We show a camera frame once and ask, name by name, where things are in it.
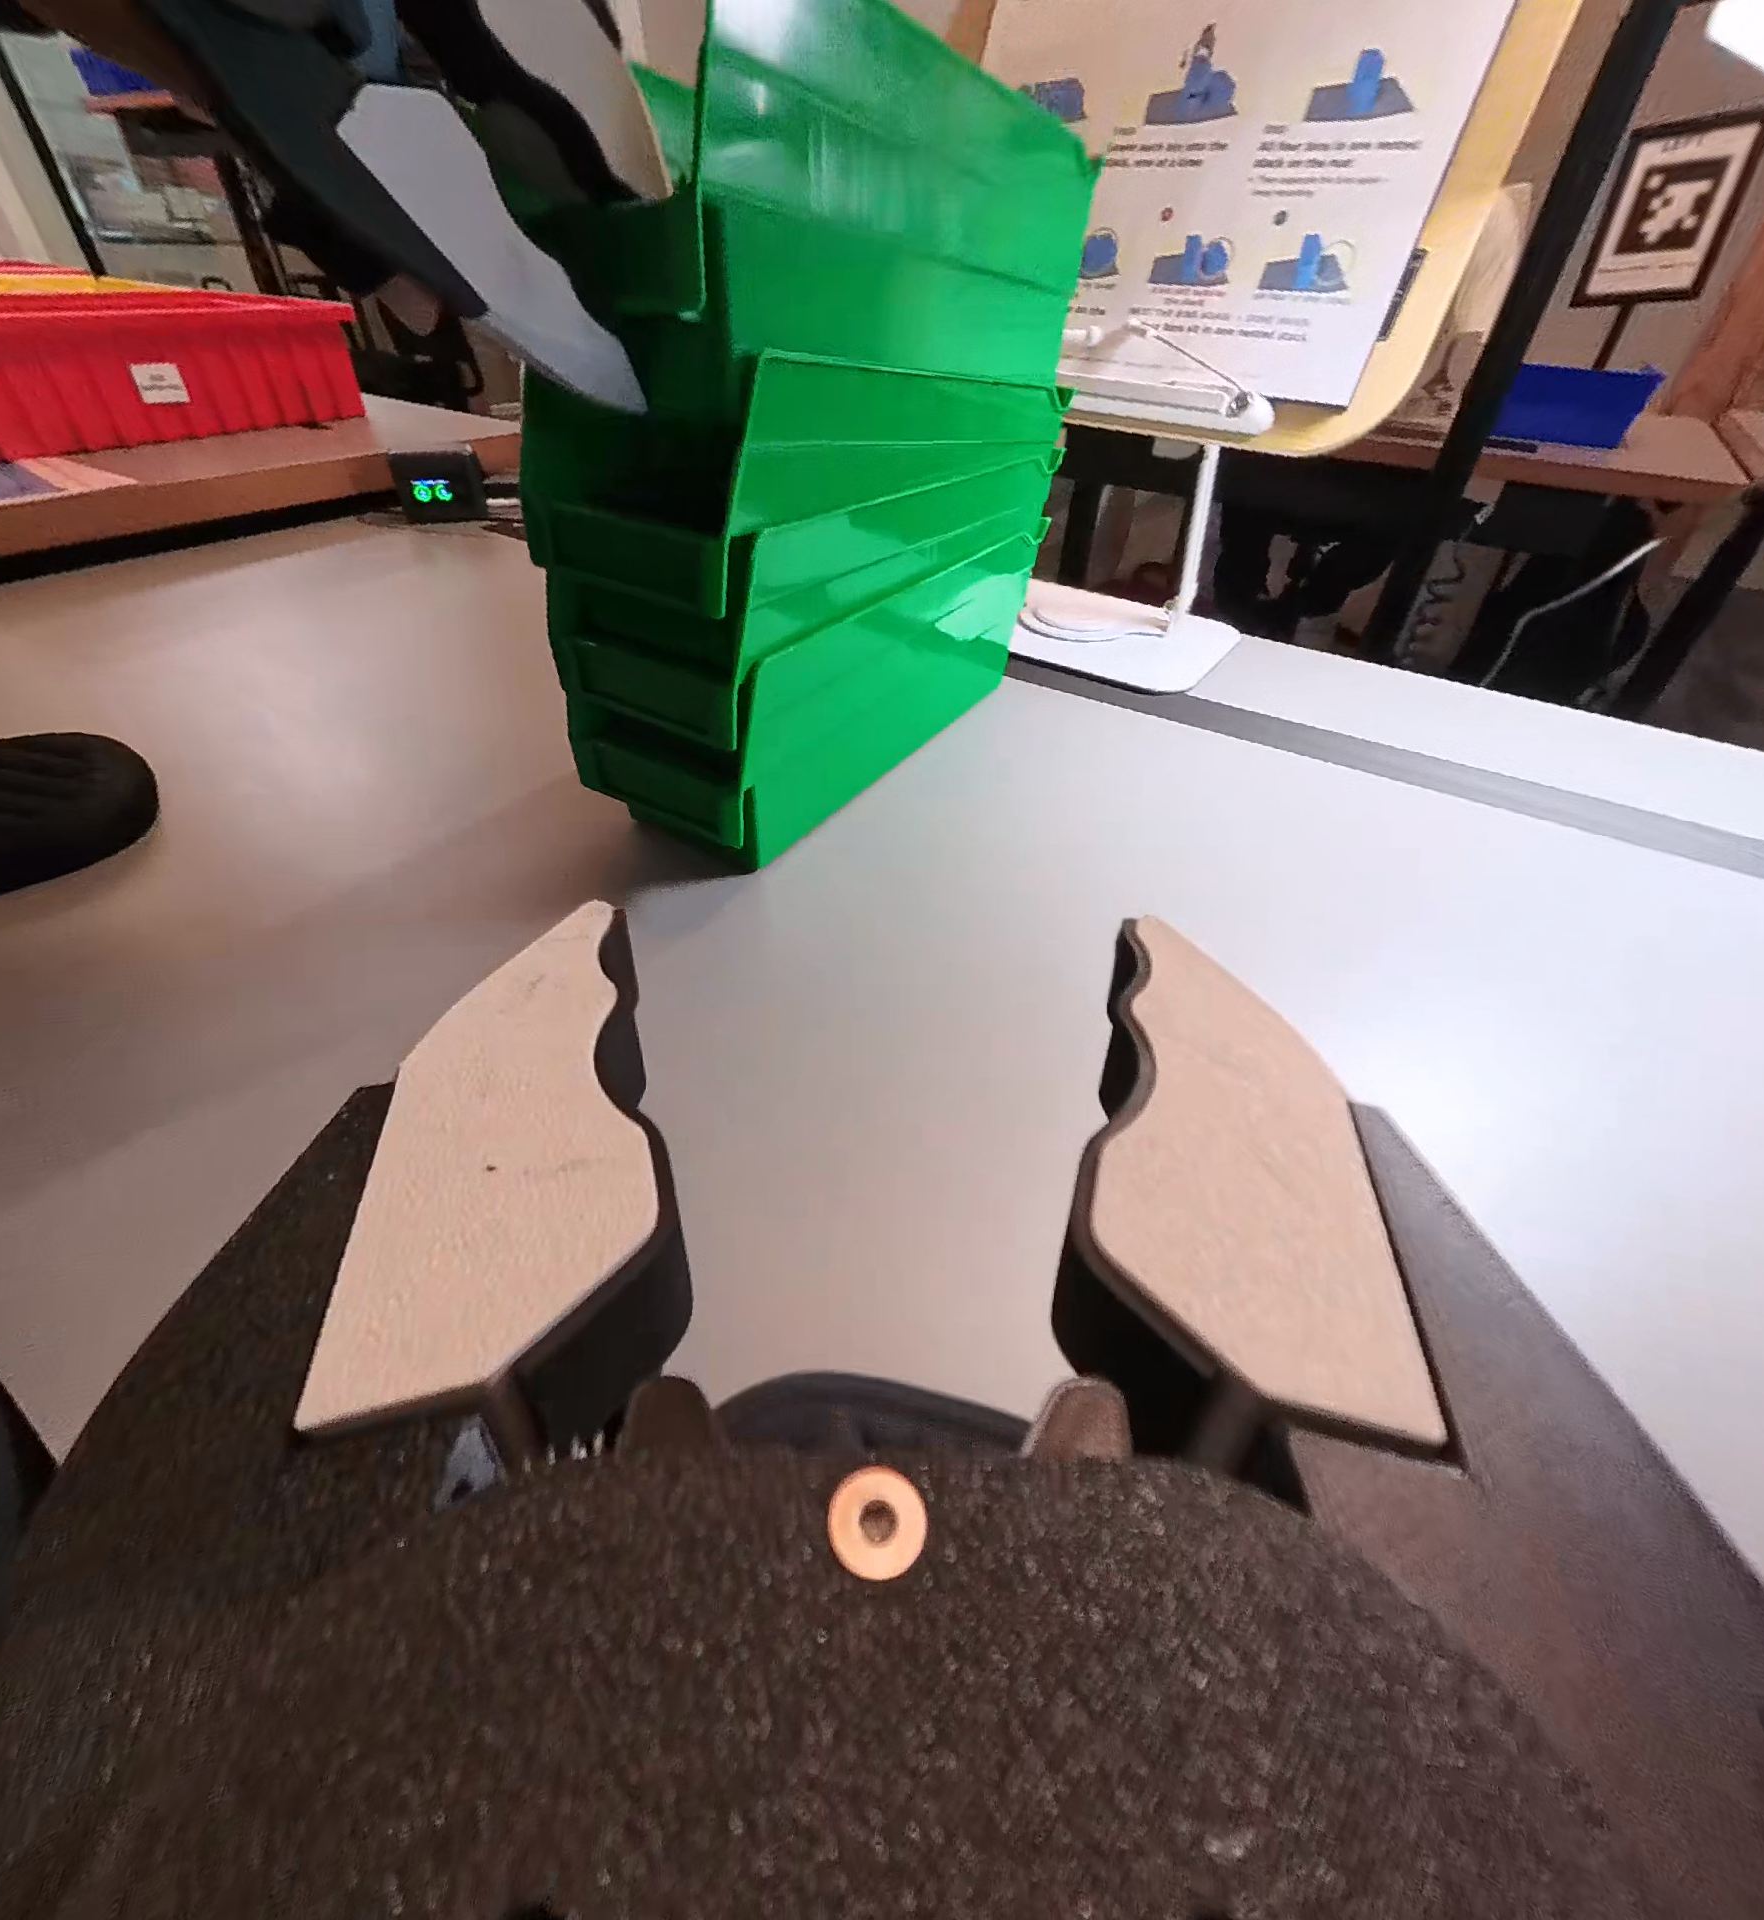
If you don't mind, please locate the printed instruction sheet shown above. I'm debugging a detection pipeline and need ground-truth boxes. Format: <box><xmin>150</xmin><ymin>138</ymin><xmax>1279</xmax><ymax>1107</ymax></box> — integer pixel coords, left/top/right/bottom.
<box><xmin>972</xmin><ymin>0</ymin><xmax>1516</xmax><ymax>409</ymax></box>

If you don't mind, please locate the black device green display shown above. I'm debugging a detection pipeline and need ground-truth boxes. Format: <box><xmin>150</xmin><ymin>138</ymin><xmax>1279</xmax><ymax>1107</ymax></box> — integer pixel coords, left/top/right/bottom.
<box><xmin>389</xmin><ymin>447</ymin><xmax>487</xmax><ymax>526</ymax></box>

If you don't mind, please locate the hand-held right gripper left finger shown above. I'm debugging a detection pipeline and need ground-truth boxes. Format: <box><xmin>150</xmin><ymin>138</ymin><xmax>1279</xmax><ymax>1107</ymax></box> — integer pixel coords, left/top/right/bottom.
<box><xmin>291</xmin><ymin>900</ymin><xmax>695</xmax><ymax>1443</ymax></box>

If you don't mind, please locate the green plastic bin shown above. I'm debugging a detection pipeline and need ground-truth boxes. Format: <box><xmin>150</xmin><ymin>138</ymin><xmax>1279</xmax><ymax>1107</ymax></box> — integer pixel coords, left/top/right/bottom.
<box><xmin>545</xmin><ymin>495</ymin><xmax>1066</xmax><ymax>753</ymax></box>
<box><xmin>604</xmin><ymin>0</ymin><xmax>1105</xmax><ymax>325</ymax></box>
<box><xmin>518</xmin><ymin>348</ymin><xmax>1076</xmax><ymax>619</ymax></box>
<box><xmin>566</xmin><ymin>525</ymin><xmax>1057</xmax><ymax>876</ymax></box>

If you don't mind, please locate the white display stand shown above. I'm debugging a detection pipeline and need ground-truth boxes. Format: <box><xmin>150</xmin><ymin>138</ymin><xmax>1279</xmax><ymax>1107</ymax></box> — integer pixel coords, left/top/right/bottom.
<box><xmin>1008</xmin><ymin>315</ymin><xmax>1277</xmax><ymax>696</ymax></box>

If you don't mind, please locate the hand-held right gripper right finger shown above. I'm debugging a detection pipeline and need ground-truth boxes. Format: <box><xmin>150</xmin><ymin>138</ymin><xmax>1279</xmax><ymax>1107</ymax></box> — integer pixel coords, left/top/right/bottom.
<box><xmin>1051</xmin><ymin>915</ymin><xmax>1453</xmax><ymax>1454</ymax></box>

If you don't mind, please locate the blue plastic bin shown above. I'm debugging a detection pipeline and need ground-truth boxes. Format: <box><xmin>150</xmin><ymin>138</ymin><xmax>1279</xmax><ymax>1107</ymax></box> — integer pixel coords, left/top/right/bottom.
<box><xmin>1490</xmin><ymin>360</ymin><xmax>1667</xmax><ymax>451</ymax></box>

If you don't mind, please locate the wooden-edged side table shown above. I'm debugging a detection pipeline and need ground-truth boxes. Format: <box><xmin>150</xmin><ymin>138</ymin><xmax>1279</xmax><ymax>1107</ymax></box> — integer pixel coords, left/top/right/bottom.
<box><xmin>0</xmin><ymin>393</ymin><xmax>527</xmax><ymax>606</ymax></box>

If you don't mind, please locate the grey tape strip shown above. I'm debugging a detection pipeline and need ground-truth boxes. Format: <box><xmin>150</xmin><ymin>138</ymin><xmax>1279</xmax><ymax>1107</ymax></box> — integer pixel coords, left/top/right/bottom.
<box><xmin>1005</xmin><ymin>660</ymin><xmax>1764</xmax><ymax>881</ymax></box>

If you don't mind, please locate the red ribbed storage tray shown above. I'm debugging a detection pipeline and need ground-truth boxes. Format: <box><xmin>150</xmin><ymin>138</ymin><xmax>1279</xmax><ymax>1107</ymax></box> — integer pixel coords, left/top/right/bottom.
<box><xmin>0</xmin><ymin>254</ymin><xmax>366</xmax><ymax>470</ymax></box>

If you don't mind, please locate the wooden clipboard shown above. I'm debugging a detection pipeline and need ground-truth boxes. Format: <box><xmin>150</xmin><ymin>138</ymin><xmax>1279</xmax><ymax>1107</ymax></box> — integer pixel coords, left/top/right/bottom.
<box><xmin>958</xmin><ymin>0</ymin><xmax>1589</xmax><ymax>459</ymax></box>

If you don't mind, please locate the black-and-white marker sign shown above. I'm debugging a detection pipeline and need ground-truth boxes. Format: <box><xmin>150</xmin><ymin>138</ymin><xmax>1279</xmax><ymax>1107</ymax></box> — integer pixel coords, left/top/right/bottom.
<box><xmin>1568</xmin><ymin>104</ymin><xmax>1764</xmax><ymax>377</ymax></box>

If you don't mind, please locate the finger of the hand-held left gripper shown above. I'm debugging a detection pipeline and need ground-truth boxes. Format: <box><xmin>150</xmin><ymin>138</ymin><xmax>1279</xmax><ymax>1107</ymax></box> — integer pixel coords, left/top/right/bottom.
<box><xmin>496</xmin><ymin>0</ymin><xmax>713</xmax><ymax>203</ymax></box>
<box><xmin>334</xmin><ymin>82</ymin><xmax>651</xmax><ymax>417</ymax></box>

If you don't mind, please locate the metal stand pole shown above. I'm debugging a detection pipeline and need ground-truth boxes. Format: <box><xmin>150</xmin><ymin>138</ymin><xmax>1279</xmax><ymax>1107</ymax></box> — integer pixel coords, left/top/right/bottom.
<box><xmin>1369</xmin><ymin>0</ymin><xmax>1682</xmax><ymax>665</ymax></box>

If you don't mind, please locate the black round pad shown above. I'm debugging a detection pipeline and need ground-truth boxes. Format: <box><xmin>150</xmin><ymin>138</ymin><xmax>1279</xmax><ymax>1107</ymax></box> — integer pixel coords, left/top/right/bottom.
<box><xmin>0</xmin><ymin>733</ymin><xmax>162</xmax><ymax>917</ymax></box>

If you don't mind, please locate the light grey desk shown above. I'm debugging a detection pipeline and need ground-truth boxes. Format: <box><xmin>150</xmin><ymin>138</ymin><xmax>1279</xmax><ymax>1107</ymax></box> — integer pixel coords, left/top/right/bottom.
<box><xmin>0</xmin><ymin>511</ymin><xmax>1764</xmax><ymax>1920</ymax></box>

